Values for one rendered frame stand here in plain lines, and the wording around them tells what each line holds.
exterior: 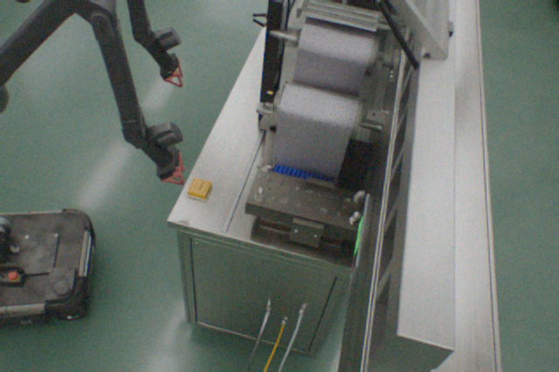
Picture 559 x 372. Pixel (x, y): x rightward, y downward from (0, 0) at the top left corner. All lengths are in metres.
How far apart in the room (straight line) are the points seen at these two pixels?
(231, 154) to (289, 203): 0.41
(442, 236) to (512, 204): 2.60
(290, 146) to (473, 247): 0.74
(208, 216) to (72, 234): 1.01
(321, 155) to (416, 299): 0.95
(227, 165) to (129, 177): 1.27
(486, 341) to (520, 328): 1.89
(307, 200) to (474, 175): 0.58
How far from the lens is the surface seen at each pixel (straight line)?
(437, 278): 0.78
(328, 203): 1.61
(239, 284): 1.91
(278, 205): 1.58
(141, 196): 2.94
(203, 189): 1.75
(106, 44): 1.27
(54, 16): 1.25
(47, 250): 2.51
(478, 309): 1.05
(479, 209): 1.20
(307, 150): 1.62
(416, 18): 1.15
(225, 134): 1.97
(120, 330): 2.52
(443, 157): 0.95
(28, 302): 2.42
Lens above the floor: 2.27
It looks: 49 degrees down
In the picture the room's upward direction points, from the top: 9 degrees clockwise
